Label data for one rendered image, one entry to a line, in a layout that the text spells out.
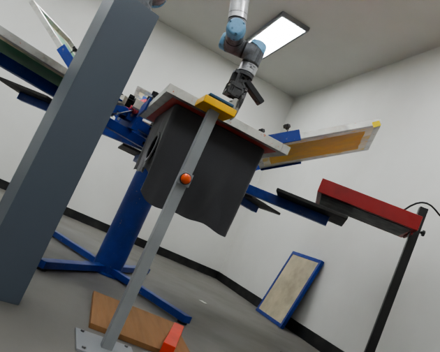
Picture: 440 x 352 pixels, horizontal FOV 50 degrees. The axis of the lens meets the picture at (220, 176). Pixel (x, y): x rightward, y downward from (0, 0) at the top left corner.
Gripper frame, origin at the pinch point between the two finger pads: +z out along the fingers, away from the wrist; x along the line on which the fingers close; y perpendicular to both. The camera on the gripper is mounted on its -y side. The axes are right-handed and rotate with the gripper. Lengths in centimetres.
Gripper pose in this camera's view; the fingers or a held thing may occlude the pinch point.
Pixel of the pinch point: (230, 119)
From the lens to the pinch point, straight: 197.3
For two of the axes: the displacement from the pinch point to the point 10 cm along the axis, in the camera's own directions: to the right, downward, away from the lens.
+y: -8.6, -4.2, -2.7
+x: 3.0, 0.0, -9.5
